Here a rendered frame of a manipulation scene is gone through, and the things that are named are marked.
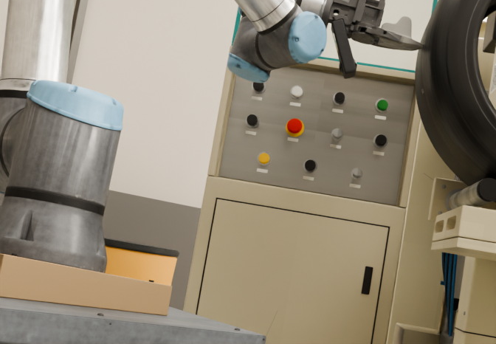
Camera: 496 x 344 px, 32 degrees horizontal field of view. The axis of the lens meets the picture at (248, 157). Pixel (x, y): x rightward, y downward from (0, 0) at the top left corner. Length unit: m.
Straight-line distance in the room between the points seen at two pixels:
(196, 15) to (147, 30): 0.32
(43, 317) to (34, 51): 0.55
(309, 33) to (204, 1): 3.16
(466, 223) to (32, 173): 0.79
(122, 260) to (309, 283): 1.65
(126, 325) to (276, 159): 1.34
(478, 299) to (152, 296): 0.94
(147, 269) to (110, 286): 2.62
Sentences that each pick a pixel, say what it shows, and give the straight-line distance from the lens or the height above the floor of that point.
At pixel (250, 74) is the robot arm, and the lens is 1.72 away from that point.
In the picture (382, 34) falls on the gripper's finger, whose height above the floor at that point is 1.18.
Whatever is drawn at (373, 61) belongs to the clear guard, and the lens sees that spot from 2.42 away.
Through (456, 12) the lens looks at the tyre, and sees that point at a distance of 1.69.
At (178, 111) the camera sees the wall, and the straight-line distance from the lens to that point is 4.59.
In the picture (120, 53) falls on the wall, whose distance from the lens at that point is 4.45.
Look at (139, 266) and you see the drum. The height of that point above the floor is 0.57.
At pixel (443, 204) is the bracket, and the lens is 1.97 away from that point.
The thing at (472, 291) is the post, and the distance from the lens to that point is 2.00.
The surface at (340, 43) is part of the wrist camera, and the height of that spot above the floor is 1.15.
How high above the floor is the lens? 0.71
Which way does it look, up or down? 6 degrees up
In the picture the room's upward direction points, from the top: 10 degrees clockwise
